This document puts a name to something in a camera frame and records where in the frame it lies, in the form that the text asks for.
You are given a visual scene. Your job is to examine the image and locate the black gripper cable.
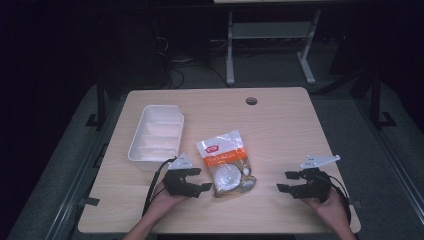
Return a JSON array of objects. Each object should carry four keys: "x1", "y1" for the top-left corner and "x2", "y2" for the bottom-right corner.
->
[
  {"x1": 328, "y1": 174, "x2": 353, "y2": 226},
  {"x1": 141, "y1": 157, "x2": 178, "y2": 218}
]

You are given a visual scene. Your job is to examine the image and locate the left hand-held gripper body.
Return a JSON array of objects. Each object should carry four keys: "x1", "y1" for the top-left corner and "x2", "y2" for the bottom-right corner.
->
[{"x1": 162, "y1": 153, "x2": 203, "y2": 199}]

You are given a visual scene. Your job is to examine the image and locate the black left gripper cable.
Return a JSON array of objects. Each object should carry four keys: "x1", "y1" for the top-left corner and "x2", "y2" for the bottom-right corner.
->
[{"x1": 141, "y1": 157, "x2": 178, "y2": 218}]

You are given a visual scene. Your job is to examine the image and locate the orange and white snack bag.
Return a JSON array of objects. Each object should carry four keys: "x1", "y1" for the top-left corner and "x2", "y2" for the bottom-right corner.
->
[{"x1": 195, "y1": 129, "x2": 258, "y2": 198}]

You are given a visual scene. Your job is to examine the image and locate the person's left hand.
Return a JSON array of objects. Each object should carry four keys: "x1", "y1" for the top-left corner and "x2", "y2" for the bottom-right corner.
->
[{"x1": 145, "y1": 181, "x2": 188, "y2": 218}]

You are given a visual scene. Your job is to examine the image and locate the white metal desk frame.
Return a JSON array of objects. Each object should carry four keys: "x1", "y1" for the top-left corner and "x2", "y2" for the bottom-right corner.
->
[{"x1": 213, "y1": 0, "x2": 323, "y2": 86}]

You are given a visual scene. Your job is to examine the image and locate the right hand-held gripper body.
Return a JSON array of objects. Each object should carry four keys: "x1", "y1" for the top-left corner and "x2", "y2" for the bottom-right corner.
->
[{"x1": 292, "y1": 154, "x2": 341, "y2": 204}]

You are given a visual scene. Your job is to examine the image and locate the black table edge clip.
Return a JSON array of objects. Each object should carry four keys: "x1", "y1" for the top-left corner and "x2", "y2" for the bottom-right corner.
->
[{"x1": 79, "y1": 196, "x2": 101, "y2": 207}]

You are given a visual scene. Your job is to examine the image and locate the person's right hand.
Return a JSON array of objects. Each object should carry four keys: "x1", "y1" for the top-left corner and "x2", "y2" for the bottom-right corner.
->
[{"x1": 303, "y1": 186, "x2": 352, "y2": 232}]

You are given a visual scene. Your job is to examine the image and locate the white divided plastic bin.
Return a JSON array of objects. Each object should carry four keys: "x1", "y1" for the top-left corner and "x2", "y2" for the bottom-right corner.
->
[{"x1": 127, "y1": 104, "x2": 185, "y2": 172}]

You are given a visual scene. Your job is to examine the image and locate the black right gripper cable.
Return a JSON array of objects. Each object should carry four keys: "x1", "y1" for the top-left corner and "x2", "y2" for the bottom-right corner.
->
[{"x1": 328, "y1": 174, "x2": 353, "y2": 226}]

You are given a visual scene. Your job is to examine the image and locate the black metal stand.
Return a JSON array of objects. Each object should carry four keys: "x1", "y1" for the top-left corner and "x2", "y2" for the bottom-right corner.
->
[
  {"x1": 368, "y1": 70, "x2": 398, "y2": 130},
  {"x1": 85, "y1": 81, "x2": 108, "y2": 132}
]

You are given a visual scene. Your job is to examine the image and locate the black floor cables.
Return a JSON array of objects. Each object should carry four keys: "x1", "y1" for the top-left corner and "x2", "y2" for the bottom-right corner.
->
[{"x1": 151, "y1": 33, "x2": 231, "y2": 90}]

